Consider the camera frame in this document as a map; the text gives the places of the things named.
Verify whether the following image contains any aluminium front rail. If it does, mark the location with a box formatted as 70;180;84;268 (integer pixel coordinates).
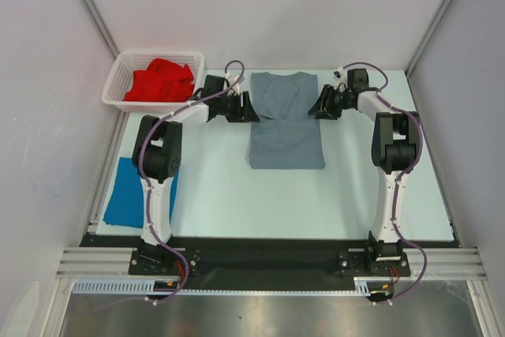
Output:
56;247;487;281

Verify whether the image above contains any left aluminium corner post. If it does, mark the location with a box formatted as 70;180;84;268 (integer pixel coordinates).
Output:
79;0;120;60

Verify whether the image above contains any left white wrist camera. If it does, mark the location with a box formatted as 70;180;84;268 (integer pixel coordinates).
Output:
224;73;244;96

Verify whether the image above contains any white slotted cable duct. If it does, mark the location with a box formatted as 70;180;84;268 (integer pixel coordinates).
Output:
73;275;399;297

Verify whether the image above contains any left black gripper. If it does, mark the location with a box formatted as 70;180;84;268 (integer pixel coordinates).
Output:
215;92;259;123

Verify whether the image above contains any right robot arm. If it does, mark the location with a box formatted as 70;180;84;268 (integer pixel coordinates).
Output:
308;65;423;276

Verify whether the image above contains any red t shirt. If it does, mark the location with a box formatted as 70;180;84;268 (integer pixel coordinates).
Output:
123;58;195;103

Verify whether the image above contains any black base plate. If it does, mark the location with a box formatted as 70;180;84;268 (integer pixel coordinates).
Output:
80;234;458;292

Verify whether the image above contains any white plastic basket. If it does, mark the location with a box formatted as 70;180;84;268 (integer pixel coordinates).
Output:
101;49;204;114

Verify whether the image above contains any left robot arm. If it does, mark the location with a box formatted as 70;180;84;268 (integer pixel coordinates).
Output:
129;73;260;275

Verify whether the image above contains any grey t shirt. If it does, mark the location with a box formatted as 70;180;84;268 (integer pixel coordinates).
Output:
249;72;326;170

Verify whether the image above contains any aluminium corner post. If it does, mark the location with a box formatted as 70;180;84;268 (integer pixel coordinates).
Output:
79;0;120;60
405;0;456;79

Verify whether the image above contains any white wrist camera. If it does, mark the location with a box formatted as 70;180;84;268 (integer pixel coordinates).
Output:
224;73;244;96
334;67;347;88

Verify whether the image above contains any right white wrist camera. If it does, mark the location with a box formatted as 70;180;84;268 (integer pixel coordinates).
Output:
334;67;347;88

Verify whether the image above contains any folded blue t shirt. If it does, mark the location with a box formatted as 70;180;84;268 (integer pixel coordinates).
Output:
103;156;181;230

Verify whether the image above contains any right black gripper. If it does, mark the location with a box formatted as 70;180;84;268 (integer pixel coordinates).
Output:
309;84;354;121

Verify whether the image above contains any right aluminium corner post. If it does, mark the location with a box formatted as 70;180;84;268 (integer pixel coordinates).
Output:
405;0;456;79

